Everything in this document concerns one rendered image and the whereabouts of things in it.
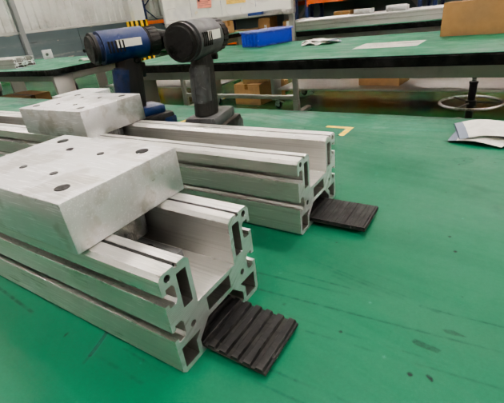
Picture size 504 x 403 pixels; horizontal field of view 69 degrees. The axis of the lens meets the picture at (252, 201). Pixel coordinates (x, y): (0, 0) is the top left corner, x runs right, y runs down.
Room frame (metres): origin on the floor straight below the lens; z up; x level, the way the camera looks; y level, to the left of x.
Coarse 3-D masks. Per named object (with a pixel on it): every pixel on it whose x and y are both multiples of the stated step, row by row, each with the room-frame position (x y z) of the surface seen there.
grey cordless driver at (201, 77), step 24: (192, 24) 0.62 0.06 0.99; (216, 24) 0.69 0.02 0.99; (168, 48) 0.62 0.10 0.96; (192, 48) 0.60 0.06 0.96; (216, 48) 0.68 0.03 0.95; (192, 72) 0.64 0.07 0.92; (192, 96) 0.64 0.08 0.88; (216, 96) 0.66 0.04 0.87; (192, 120) 0.64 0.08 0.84; (216, 120) 0.62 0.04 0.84; (240, 120) 0.70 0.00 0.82
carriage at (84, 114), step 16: (80, 96) 0.65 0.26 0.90; (96, 96) 0.63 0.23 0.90; (112, 96) 0.61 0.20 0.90; (128, 96) 0.59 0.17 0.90; (32, 112) 0.58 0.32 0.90; (48, 112) 0.56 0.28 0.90; (64, 112) 0.53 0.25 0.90; (80, 112) 0.51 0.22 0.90; (96, 112) 0.53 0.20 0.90; (112, 112) 0.55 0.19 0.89; (128, 112) 0.58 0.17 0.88; (32, 128) 0.59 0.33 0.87; (48, 128) 0.57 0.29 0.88; (64, 128) 0.54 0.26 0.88; (80, 128) 0.52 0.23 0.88; (96, 128) 0.53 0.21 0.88; (112, 128) 0.55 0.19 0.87
